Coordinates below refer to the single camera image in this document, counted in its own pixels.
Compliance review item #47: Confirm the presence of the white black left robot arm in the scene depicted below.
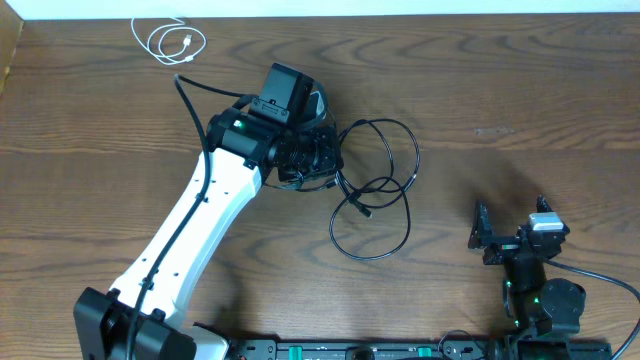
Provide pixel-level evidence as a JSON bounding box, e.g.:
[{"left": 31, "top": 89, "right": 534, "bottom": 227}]
[{"left": 73, "top": 63, "right": 343, "bottom": 359}]

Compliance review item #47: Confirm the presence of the black camera cable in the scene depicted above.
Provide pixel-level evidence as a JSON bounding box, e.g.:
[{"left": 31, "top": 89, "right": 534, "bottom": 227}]
[
  {"left": 124, "top": 73, "right": 261, "bottom": 360},
  {"left": 542, "top": 254, "right": 640, "bottom": 360}
]

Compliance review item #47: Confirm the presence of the white USB cable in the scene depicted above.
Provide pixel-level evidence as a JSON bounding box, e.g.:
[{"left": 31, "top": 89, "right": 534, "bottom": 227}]
[{"left": 130, "top": 17, "right": 208, "bottom": 67}]

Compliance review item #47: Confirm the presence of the black right camera cable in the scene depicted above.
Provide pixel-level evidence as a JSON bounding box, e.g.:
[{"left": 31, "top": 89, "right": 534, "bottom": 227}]
[{"left": 542, "top": 254, "right": 640, "bottom": 360}]

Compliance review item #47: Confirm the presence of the black left camera cable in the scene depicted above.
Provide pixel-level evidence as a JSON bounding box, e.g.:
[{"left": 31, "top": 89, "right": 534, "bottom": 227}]
[{"left": 124, "top": 73, "right": 261, "bottom": 360}]

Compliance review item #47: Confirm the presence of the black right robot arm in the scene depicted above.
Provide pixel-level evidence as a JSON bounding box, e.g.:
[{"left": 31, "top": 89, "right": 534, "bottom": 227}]
[{"left": 468, "top": 196, "right": 586, "bottom": 359}]

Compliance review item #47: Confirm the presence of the black USB cable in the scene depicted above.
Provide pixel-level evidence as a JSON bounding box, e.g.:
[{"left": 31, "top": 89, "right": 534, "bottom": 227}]
[{"left": 264, "top": 117, "right": 421, "bottom": 262}]

